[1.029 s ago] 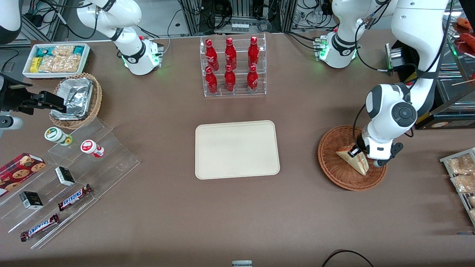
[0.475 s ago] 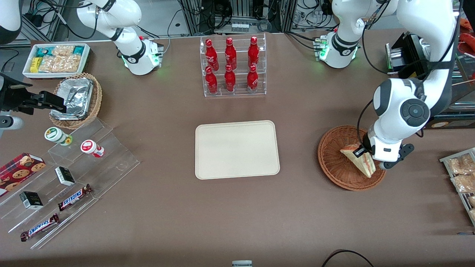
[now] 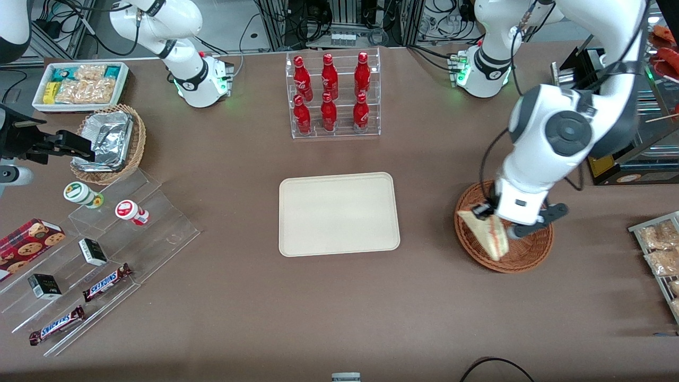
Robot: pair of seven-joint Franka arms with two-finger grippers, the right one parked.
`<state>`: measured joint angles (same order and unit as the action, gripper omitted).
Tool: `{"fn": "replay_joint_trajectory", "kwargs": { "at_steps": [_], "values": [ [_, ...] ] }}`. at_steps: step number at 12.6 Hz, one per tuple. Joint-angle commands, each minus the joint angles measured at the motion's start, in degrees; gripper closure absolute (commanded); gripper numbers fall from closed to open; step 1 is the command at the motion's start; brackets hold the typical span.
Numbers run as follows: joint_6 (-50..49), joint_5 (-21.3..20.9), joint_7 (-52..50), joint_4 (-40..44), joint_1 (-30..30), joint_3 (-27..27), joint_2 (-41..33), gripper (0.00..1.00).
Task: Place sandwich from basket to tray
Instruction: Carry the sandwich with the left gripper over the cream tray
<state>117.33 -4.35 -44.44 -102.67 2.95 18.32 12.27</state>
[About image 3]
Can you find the red hot snack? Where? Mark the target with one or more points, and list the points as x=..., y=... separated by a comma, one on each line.
x=666, y=61
x=667, y=34

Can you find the cream plastic serving tray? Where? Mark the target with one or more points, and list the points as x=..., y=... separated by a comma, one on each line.
x=339, y=215

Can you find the triangular sandwich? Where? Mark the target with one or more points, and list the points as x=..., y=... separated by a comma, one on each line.
x=489, y=237

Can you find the small clear cracker bag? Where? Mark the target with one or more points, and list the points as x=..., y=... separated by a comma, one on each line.
x=90, y=72

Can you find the teal snack packet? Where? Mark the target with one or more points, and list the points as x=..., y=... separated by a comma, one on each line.
x=63, y=74
x=112, y=71

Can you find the brown snickers bar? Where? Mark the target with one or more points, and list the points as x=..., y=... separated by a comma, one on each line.
x=106, y=282
x=57, y=325

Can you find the red cookie box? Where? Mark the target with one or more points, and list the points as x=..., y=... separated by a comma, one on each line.
x=26, y=244

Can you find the light tan wicker basket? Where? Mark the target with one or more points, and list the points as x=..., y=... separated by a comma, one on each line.
x=137, y=143

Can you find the brown round wicker basket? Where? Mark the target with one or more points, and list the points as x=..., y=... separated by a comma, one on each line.
x=530, y=254

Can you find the small grey device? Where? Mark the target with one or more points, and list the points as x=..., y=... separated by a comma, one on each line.
x=346, y=377

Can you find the silver foil container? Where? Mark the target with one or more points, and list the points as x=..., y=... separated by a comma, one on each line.
x=109, y=138

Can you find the small black box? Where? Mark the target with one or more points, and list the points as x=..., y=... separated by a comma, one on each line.
x=45, y=286
x=93, y=252

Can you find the clear acrylic bottle rack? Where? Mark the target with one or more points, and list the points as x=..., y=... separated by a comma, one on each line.
x=345, y=135

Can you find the aluminium frame rack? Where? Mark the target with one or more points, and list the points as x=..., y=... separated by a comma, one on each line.
x=276, y=24

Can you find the clear bag of fried snacks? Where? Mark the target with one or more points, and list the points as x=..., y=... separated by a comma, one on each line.
x=660, y=236
x=663, y=262

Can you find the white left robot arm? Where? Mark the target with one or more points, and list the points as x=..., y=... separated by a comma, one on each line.
x=567, y=127

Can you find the white rectangular snack bin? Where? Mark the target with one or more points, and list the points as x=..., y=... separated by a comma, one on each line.
x=38, y=103

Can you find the clear acrylic stepped display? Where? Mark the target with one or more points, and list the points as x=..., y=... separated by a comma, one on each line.
x=159, y=239

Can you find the red cola bottle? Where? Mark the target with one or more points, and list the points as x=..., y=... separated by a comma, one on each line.
x=302, y=116
x=361, y=114
x=302, y=77
x=362, y=74
x=329, y=114
x=329, y=74

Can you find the green lid yogurt cup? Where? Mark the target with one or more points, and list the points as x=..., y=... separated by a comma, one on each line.
x=79, y=193

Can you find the black machine with yellow panel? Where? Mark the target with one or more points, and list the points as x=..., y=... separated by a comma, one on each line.
x=600, y=168

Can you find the red lid yogurt cup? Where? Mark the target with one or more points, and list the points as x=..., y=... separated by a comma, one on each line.
x=129, y=210

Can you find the yellow snack packet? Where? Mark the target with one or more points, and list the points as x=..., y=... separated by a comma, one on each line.
x=51, y=93

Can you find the large clear cracker bag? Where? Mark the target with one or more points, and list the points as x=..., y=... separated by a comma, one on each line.
x=87, y=91

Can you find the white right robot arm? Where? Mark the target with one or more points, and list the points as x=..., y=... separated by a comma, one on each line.
x=185, y=21

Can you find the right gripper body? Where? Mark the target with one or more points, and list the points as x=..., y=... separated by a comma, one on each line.
x=20, y=142

